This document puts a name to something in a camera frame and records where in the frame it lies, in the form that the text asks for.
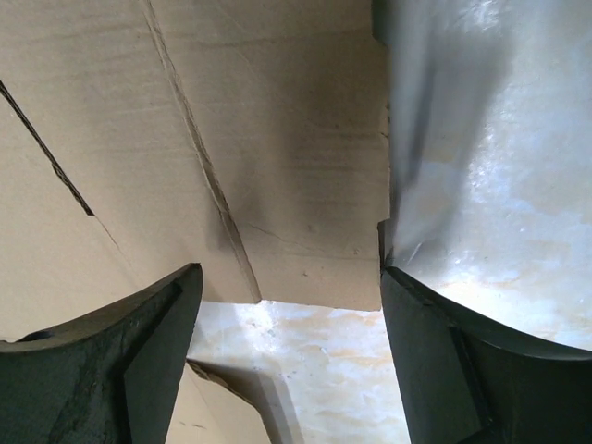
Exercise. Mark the brown cardboard box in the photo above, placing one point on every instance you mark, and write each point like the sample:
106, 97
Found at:
247, 136

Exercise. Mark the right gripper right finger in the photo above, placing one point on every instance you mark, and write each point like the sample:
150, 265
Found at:
466, 378

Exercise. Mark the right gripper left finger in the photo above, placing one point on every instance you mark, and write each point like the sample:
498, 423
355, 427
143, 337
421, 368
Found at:
109, 376

